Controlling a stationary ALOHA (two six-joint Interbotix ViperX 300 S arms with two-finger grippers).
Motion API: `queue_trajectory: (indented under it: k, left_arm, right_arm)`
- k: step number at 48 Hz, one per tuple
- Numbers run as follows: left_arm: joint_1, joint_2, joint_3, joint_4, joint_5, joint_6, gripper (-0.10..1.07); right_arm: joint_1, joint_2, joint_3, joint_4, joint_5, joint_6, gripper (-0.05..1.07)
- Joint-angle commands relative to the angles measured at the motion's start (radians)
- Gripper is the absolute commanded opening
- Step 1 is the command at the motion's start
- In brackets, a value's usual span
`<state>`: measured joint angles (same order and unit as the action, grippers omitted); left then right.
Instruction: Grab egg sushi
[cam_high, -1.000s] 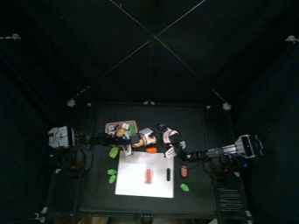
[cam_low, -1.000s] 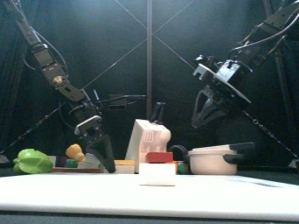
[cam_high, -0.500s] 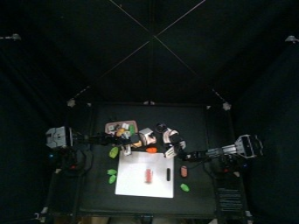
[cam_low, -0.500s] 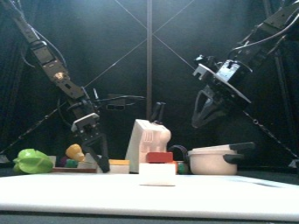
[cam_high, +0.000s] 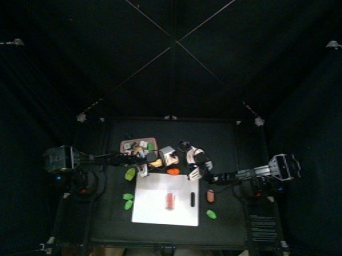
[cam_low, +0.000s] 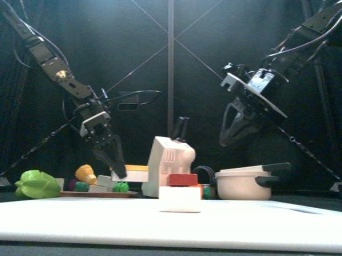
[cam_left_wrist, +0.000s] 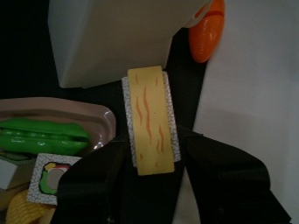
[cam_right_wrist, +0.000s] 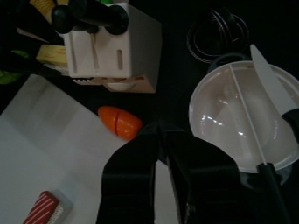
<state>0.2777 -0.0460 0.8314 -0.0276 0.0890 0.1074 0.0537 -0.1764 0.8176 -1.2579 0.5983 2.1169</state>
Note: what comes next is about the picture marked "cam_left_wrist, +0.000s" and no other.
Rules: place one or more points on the yellow ridged chip toy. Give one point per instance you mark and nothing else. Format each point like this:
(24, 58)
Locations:
(22, 210)

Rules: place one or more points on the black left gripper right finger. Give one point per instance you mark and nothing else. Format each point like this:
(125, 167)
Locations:
(229, 186)

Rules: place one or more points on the white block toy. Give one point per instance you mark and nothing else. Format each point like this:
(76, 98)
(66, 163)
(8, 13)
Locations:
(6, 174)

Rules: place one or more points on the white rectangular mat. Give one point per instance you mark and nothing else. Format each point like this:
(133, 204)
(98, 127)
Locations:
(252, 102)

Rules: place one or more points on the green pea pod toy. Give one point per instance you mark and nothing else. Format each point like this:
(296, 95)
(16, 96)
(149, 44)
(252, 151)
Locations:
(42, 135)

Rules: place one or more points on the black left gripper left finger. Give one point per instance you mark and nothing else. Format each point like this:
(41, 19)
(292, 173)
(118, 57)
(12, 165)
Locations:
(97, 186)

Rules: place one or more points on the beige toy box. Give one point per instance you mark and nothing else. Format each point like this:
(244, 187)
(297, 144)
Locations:
(112, 38)

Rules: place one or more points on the yellow egg sushi toy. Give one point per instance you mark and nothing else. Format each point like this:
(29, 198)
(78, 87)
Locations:
(150, 122)

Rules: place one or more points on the square maki sushi toy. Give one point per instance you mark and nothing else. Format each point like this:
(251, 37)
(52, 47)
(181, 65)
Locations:
(48, 182)

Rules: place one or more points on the orange toy shrimp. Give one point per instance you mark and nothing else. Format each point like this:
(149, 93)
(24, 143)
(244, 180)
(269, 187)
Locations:
(205, 32)

